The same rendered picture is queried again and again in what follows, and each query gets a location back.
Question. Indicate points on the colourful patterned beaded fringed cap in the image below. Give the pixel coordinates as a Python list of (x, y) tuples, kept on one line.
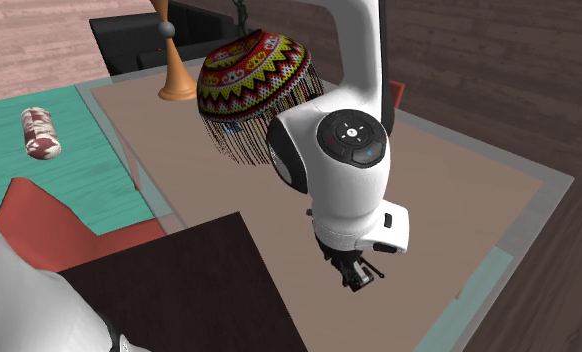
[(252, 78)]

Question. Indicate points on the red box-shaped thing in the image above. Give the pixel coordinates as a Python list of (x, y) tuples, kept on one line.
[(397, 92)]

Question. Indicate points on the orange hourglass stand grey ball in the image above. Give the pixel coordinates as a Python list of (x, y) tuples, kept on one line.
[(175, 73)]

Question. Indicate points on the black sofa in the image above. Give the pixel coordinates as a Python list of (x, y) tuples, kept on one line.
[(125, 41)]

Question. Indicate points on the teal and red rug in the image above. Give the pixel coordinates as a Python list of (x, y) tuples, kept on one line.
[(76, 161)]

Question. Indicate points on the brown table with grey rim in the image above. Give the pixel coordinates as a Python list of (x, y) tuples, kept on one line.
[(442, 195)]

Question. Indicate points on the dark robot stand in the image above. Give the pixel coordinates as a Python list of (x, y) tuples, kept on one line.
[(188, 292)]

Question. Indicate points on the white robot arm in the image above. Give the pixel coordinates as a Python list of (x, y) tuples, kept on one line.
[(349, 190)]

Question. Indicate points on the red and white cylinder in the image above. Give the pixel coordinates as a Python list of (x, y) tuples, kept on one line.
[(40, 134)]

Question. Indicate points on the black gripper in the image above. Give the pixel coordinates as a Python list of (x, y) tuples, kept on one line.
[(342, 261)]

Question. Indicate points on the dark green twisted stem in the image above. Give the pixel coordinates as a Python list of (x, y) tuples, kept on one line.
[(242, 17)]

